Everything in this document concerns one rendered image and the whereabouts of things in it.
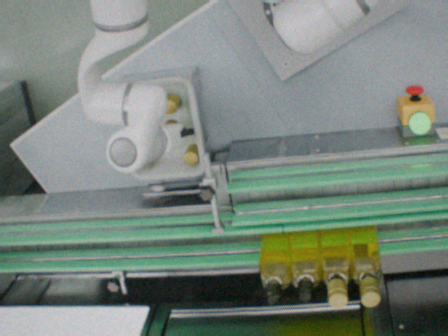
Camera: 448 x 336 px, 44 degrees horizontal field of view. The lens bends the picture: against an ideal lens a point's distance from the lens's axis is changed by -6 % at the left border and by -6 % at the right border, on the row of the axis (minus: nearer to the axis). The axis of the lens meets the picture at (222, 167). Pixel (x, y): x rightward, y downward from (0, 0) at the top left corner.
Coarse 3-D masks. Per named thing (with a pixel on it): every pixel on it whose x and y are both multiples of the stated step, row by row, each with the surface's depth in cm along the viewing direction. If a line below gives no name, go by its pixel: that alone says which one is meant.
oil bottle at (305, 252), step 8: (296, 232) 114; (304, 232) 114; (312, 232) 113; (296, 240) 112; (304, 240) 111; (312, 240) 111; (296, 248) 109; (304, 248) 108; (312, 248) 108; (320, 248) 115; (296, 256) 106; (304, 256) 106; (312, 256) 105; (296, 264) 104; (304, 264) 104; (312, 264) 103; (320, 264) 110; (296, 272) 104; (304, 272) 103; (312, 272) 103; (320, 272) 105; (296, 280) 104; (320, 280) 105
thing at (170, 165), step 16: (160, 80) 118; (176, 80) 117; (192, 96) 118; (176, 112) 128; (192, 112) 120; (160, 160) 133; (176, 160) 131; (144, 176) 128; (160, 176) 127; (176, 176) 126; (192, 176) 126
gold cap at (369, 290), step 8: (368, 280) 98; (376, 280) 98; (360, 288) 98; (368, 288) 96; (376, 288) 96; (360, 296) 97; (368, 296) 95; (376, 296) 95; (368, 304) 96; (376, 304) 96
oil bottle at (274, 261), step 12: (264, 240) 114; (276, 240) 113; (288, 240) 113; (264, 252) 110; (276, 252) 109; (288, 252) 109; (264, 264) 106; (276, 264) 105; (288, 264) 106; (264, 276) 105; (276, 276) 104; (288, 276) 106; (264, 288) 106
